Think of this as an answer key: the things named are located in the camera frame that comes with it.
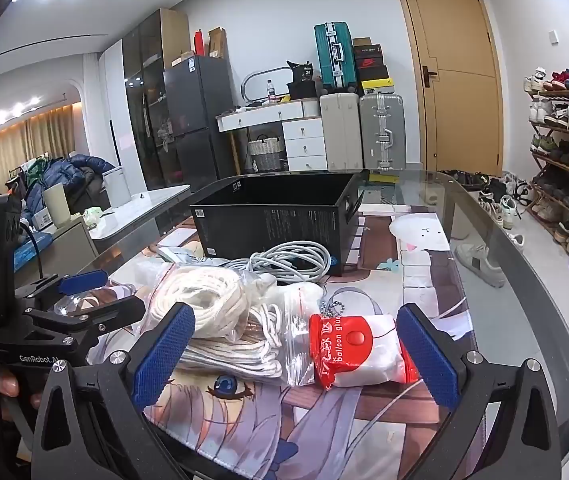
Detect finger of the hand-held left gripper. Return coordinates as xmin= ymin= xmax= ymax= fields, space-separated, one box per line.
xmin=14 ymin=270 xmax=110 ymax=311
xmin=23 ymin=296 xmax=146 ymax=342

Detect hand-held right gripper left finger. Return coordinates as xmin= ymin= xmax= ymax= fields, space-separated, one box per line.
xmin=32 ymin=302 xmax=196 ymax=480

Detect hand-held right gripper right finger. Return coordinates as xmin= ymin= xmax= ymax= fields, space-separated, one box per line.
xmin=397 ymin=304 xmax=565 ymax=480

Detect red white glue packet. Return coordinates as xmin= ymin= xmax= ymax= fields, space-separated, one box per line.
xmin=308 ymin=301 xmax=419 ymax=392

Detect white rope coil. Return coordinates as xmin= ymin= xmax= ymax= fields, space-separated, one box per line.
xmin=140 ymin=261 xmax=252 ymax=343

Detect zip bag of white rope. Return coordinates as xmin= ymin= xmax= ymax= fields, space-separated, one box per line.
xmin=179 ymin=282 xmax=316 ymax=389

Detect silver foil packet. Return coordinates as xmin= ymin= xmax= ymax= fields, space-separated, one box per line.
xmin=157 ymin=246 xmax=231 ymax=267

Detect black storage box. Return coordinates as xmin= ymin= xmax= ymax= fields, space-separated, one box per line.
xmin=189 ymin=172 xmax=365 ymax=278

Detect person's left hand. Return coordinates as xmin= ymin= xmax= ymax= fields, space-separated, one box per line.
xmin=0 ymin=369 xmax=41 ymax=409

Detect blue patterned package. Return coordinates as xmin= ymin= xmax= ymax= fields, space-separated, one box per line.
xmin=13 ymin=230 xmax=61 ymax=273

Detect white cylindrical appliance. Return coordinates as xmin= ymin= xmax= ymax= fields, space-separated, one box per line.
xmin=44 ymin=182 xmax=72 ymax=229

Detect printed desk mat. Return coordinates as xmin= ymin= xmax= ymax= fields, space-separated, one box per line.
xmin=87 ymin=210 xmax=479 ymax=480

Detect white small cabinet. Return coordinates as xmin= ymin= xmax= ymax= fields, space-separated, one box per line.
xmin=107 ymin=167 xmax=132 ymax=209

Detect grey cabinet white top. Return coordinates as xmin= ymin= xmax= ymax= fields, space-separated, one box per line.
xmin=87 ymin=185 xmax=192 ymax=261

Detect white grey sneaker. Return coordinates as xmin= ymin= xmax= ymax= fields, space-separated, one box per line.
xmin=454 ymin=242 xmax=508 ymax=289

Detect pile of dark jackets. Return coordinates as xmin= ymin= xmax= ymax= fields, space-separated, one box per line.
xmin=19 ymin=154 xmax=118 ymax=213

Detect beige curtains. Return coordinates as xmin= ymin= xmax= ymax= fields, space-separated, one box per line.
xmin=0 ymin=105 xmax=76 ymax=182

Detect pile of shoes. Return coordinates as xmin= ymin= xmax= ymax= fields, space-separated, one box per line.
xmin=437 ymin=169 xmax=535 ymax=233

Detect dark glass cabinet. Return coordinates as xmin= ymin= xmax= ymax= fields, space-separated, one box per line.
xmin=123 ymin=8 xmax=191 ymax=192

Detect grey refrigerator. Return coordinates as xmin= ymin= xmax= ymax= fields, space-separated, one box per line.
xmin=163 ymin=55 xmax=238 ymax=193

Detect wicker basket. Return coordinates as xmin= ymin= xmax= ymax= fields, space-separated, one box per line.
xmin=248 ymin=135 xmax=285 ymax=172

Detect silver suitcase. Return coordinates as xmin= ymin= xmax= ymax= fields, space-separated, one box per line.
xmin=359 ymin=94 xmax=407 ymax=171

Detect beige suitcase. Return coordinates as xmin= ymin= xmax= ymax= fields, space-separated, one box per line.
xmin=319 ymin=92 xmax=363 ymax=171

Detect white drawer desk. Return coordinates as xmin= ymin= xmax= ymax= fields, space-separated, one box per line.
xmin=216 ymin=100 xmax=327 ymax=173

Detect wooden door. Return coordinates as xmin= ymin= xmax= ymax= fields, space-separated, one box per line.
xmin=393 ymin=0 xmax=508 ymax=173

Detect tall cardboard box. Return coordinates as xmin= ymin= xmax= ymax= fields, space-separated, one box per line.
xmin=208 ymin=27 xmax=228 ymax=59

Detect black bag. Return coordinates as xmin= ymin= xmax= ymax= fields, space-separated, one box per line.
xmin=287 ymin=60 xmax=320 ymax=101

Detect teal suitcase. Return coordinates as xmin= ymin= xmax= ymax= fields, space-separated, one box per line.
xmin=314 ymin=22 xmax=355 ymax=93

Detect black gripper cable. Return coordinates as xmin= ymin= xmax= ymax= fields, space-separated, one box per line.
xmin=18 ymin=219 xmax=48 ymax=283

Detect white cable coil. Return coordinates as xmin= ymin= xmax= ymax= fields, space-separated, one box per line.
xmin=229 ymin=241 xmax=332 ymax=287

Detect oval metal frame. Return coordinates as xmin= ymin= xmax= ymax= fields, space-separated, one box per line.
xmin=241 ymin=66 xmax=293 ymax=107

